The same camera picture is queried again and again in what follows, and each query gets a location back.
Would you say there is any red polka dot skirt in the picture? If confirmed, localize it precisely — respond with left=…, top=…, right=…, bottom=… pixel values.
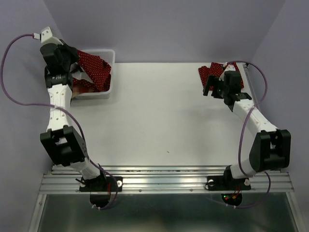
left=70, top=50, right=112, bottom=93
left=197, top=61, right=245, bottom=91

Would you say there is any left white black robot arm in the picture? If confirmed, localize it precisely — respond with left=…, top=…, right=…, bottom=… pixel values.
left=40, top=42, right=108, bottom=190

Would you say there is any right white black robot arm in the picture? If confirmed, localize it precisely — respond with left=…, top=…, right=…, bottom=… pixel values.
left=203, top=70, right=291, bottom=189

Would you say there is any red cream plaid skirt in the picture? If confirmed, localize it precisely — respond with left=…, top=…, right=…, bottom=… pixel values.
left=71, top=79, right=97, bottom=99

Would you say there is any white plastic basket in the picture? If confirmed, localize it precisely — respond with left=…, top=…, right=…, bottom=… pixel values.
left=70, top=49, right=115, bottom=100

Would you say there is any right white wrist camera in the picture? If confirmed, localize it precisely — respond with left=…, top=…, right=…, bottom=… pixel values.
left=219, top=62, right=236, bottom=81

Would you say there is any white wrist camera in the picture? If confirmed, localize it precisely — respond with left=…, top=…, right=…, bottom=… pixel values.
left=32, top=27, right=62, bottom=45
left=219, top=62, right=236, bottom=81

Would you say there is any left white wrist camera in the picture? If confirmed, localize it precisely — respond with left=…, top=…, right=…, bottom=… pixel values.
left=32, top=27, right=62, bottom=45

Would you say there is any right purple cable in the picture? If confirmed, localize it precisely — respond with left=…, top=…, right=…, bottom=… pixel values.
left=207, top=60, right=271, bottom=209

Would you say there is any purple cable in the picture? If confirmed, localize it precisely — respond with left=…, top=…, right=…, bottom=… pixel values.
left=0, top=33, right=119, bottom=210
left=207, top=60, right=271, bottom=209

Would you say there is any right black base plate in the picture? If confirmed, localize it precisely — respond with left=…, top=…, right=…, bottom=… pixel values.
left=204, top=175, right=251, bottom=191

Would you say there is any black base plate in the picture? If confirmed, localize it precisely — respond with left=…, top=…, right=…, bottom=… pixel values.
left=204, top=175, right=251, bottom=191
left=75, top=176, right=123, bottom=192

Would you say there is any aluminium rail frame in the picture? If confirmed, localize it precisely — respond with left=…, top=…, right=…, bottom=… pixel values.
left=28, top=61, right=300, bottom=232

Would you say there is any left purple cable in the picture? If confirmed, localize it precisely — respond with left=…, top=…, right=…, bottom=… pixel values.
left=0, top=33, right=119, bottom=210

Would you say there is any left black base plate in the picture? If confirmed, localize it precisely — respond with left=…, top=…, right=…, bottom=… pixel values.
left=75, top=176, right=123, bottom=192

